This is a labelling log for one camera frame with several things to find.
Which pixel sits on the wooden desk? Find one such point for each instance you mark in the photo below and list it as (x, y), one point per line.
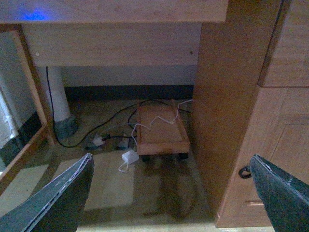
(251, 93)

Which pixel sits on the wooden wheeled cart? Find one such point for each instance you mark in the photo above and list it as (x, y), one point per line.
(160, 131)

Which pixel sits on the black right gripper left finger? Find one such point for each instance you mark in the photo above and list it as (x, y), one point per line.
(58, 206)

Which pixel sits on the black ring cabinet handle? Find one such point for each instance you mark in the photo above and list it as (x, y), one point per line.
(245, 172)

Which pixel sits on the white plug on floor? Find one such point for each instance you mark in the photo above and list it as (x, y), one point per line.
(98, 141)

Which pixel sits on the white power adapter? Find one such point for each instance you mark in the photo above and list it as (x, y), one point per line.
(130, 157)

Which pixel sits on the white pipe with grey base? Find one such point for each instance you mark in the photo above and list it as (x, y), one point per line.
(65, 121)

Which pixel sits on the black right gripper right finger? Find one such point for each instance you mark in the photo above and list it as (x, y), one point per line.
(285, 197)

